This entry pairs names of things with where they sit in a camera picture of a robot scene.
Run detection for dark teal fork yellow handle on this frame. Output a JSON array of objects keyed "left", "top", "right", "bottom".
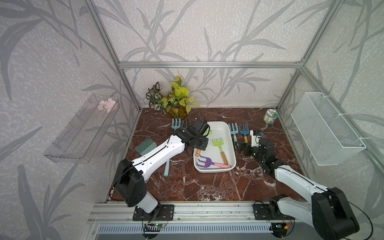
[{"left": 181, "top": 120, "right": 192, "bottom": 129}]

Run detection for white plastic storage box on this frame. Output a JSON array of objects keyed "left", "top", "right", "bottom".
[{"left": 194, "top": 121, "right": 237, "bottom": 173}]

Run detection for dark teal rake yellow handle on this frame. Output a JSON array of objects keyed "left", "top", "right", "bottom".
[{"left": 239, "top": 124, "right": 250, "bottom": 143}]

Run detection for light blue rake pale handle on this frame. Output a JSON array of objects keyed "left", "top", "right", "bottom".
[
  {"left": 228, "top": 123, "right": 239, "bottom": 143},
  {"left": 164, "top": 160, "right": 170, "bottom": 177}
]

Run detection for light blue fork pale handle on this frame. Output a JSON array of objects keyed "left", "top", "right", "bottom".
[{"left": 171, "top": 118, "right": 182, "bottom": 130}]

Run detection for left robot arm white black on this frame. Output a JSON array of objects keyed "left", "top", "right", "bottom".
[{"left": 112, "top": 118, "right": 210, "bottom": 215}]

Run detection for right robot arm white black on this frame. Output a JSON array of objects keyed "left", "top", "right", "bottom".
[{"left": 234, "top": 138, "right": 360, "bottom": 240}]

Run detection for potted plant amber vase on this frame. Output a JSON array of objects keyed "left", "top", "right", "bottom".
[{"left": 146, "top": 76, "right": 200, "bottom": 120}]

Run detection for small jar green label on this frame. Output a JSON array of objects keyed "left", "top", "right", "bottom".
[{"left": 263, "top": 109, "right": 279, "bottom": 125}]

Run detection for pink artificial flowers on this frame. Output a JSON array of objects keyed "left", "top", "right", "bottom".
[{"left": 97, "top": 98, "right": 117, "bottom": 113}]

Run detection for green tool wooden handle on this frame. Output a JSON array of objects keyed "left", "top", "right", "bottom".
[{"left": 195, "top": 130, "right": 213, "bottom": 157}]

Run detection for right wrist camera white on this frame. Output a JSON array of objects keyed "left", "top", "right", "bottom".
[{"left": 250, "top": 130, "right": 262, "bottom": 147}]

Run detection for green rake wooden handle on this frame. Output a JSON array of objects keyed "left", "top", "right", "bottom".
[{"left": 213, "top": 138, "right": 229, "bottom": 165}]

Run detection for purple rake pink handle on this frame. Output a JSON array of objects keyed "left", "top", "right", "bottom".
[{"left": 197, "top": 156, "right": 231, "bottom": 169}]

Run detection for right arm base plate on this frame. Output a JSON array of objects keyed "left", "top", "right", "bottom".
[{"left": 253, "top": 201, "right": 295, "bottom": 223}]

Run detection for white wire mesh basket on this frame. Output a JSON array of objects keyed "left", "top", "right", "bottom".
[{"left": 291, "top": 92, "right": 367, "bottom": 166}]

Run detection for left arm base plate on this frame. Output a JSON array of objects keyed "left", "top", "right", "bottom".
[{"left": 133, "top": 204, "right": 175, "bottom": 222}]

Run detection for aluminium front rail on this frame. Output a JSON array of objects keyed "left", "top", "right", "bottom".
[{"left": 86, "top": 201, "right": 319, "bottom": 224}]

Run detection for clear acrylic wall shelf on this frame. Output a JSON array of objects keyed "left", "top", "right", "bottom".
[{"left": 43, "top": 94, "right": 120, "bottom": 164}]

